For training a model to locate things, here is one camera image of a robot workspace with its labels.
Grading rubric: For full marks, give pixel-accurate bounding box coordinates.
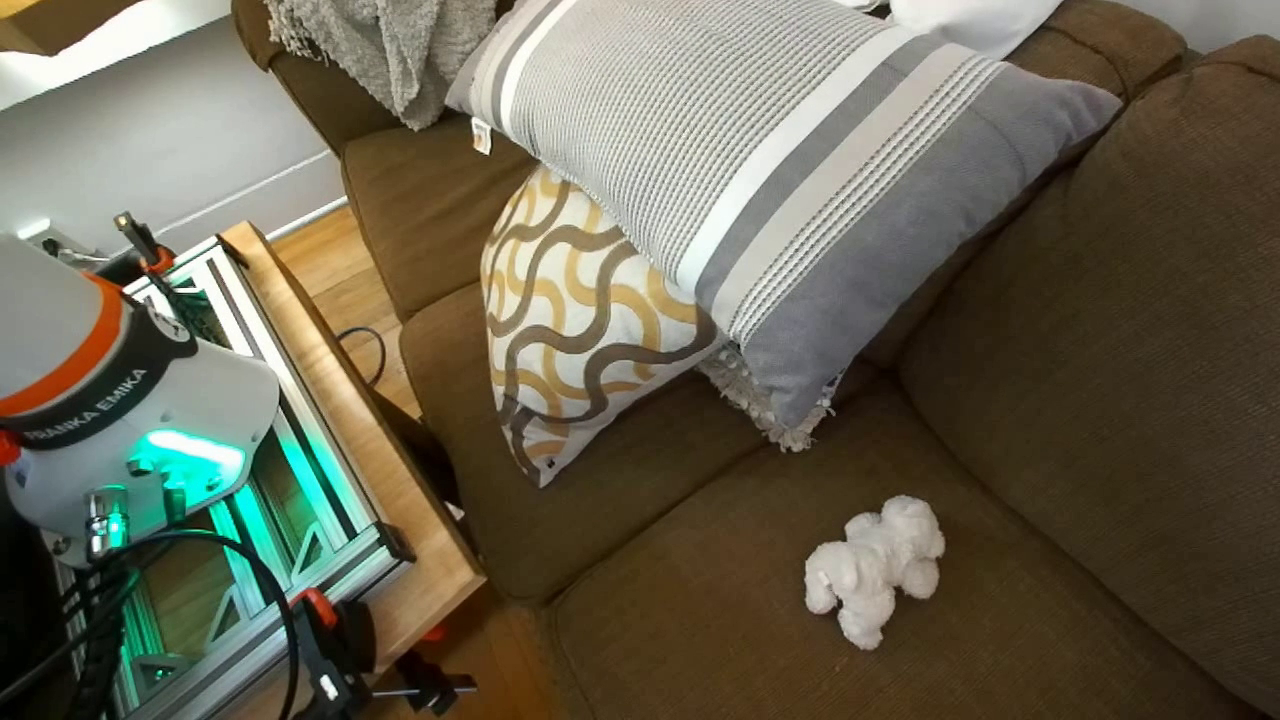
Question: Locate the aluminium profile frame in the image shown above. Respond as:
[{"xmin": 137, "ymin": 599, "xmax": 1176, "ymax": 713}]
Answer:
[{"xmin": 95, "ymin": 237, "xmax": 414, "ymax": 720}]

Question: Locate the white plush toy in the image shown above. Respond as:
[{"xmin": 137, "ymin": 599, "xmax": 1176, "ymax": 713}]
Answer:
[{"xmin": 801, "ymin": 492, "xmax": 953, "ymax": 654}]

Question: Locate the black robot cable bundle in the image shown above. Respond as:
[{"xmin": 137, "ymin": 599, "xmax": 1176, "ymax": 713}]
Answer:
[{"xmin": 0, "ymin": 518, "xmax": 308, "ymax": 720}]

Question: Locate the black floor cable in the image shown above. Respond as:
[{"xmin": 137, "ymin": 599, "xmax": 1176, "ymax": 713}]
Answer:
[{"xmin": 332, "ymin": 318, "xmax": 394, "ymax": 392}]

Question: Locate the grey knitted blanket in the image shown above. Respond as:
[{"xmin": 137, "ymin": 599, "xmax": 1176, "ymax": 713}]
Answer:
[{"xmin": 262, "ymin": 0, "xmax": 500, "ymax": 135}]

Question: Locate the wavy patterned yellow brown pillow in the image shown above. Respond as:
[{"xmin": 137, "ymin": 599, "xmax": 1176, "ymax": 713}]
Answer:
[{"xmin": 476, "ymin": 165, "xmax": 731, "ymax": 492}]

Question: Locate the light wooden table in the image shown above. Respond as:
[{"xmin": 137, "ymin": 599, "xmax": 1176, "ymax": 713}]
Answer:
[{"xmin": 216, "ymin": 217, "xmax": 493, "ymax": 677}]

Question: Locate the orange black bar clamp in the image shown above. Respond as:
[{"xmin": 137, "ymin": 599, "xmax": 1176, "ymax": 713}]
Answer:
[
  {"xmin": 283, "ymin": 589, "xmax": 481, "ymax": 720},
  {"xmin": 112, "ymin": 207, "xmax": 188, "ymax": 297}
]

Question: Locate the brown fabric sofa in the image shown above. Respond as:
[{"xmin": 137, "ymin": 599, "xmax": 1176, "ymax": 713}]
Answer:
[{"xmin": 233, "ymin": 0, "xmax": 1280, "ymax": 720}]

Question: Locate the grey white striped pillow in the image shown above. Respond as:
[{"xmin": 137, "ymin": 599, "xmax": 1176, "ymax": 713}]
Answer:
[{"xmin": 445, "ymin": 0, "xmax": 1127, "ymax": 456}]

